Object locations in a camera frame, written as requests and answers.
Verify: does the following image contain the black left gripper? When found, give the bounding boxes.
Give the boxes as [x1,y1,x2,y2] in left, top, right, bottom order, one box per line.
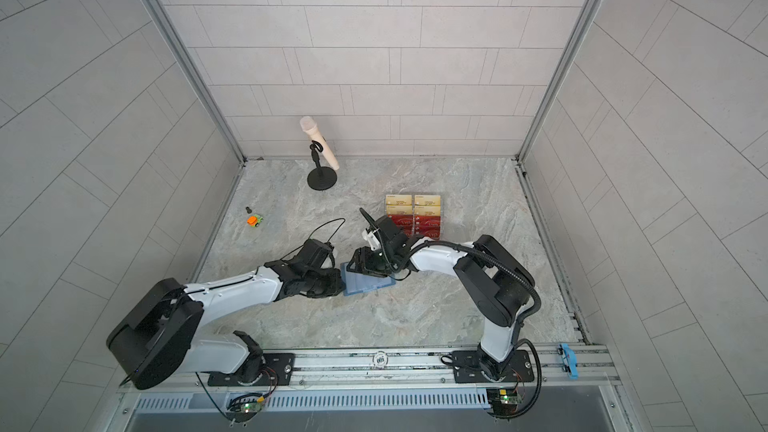
[302,268,352,298]

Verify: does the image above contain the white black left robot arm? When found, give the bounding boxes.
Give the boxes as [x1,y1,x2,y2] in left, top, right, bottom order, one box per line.
[106,239,345,390]

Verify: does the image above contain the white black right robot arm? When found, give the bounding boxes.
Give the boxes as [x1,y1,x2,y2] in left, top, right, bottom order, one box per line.
[350,211,542,381]

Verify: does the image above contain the red vip card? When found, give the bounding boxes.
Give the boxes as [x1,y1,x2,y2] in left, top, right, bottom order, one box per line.
[390,214,442,240]

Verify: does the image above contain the clear acrylic card tray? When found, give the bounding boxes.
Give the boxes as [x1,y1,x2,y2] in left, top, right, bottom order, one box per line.
[385,194,442,240]

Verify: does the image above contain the green orange toy truck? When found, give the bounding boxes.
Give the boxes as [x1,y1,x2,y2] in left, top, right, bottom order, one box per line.
[247,215,263,227]

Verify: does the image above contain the black microphone stand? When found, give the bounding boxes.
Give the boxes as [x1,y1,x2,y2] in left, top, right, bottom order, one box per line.
[307,141,337,191]

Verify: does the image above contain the cream microphone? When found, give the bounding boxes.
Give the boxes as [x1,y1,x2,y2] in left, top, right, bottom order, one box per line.
[300,116,340,171]

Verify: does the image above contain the left green circuit board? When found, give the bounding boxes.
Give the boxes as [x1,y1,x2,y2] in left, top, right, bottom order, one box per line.
[227,393,266,423]

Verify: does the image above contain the green circuit board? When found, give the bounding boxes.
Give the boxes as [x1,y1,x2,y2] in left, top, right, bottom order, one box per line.
[486,388,523,418]
[227,393,266,423]

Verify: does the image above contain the right green circuit board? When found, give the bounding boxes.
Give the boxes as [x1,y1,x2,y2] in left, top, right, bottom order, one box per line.
[486,388,523,418]

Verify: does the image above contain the aluminium mounting rail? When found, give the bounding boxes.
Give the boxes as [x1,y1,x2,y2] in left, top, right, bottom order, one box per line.
[150,343,621,393]

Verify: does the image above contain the blue clip on rail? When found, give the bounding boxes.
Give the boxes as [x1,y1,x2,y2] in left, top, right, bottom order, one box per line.
[558,343,579,380]

